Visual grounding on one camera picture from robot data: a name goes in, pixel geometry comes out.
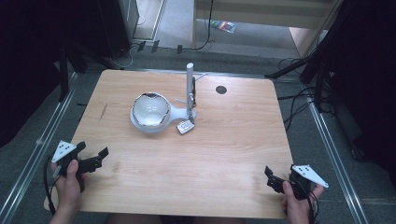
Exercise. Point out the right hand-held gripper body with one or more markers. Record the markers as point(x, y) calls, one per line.
point(303, 182)

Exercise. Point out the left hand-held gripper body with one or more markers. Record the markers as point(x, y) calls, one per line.
point(67, 152)

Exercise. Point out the person's right hand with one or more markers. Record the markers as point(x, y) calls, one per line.
point(295, 205)

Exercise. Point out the person's left hand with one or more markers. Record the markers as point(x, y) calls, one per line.
point(67, 189)

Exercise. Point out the small silver tag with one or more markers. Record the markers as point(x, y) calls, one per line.
point(186, 127)

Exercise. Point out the black table grommet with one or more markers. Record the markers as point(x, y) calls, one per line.
point(221, 90)

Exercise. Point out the white stand with pole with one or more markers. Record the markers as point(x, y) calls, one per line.
point(190, 93)

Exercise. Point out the black metal stand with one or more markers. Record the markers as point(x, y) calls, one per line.
point(314, 56)

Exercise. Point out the black cabinet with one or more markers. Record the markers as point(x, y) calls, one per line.
point(120, 25)

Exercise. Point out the colourful packet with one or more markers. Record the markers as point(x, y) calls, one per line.
point(224, 26)

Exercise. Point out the light wooden furniture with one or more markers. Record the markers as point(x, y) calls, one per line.
point(264, 12)

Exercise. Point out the aluminium floor rail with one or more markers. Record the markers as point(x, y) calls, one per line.
point(34, 149)
point(339, 168)

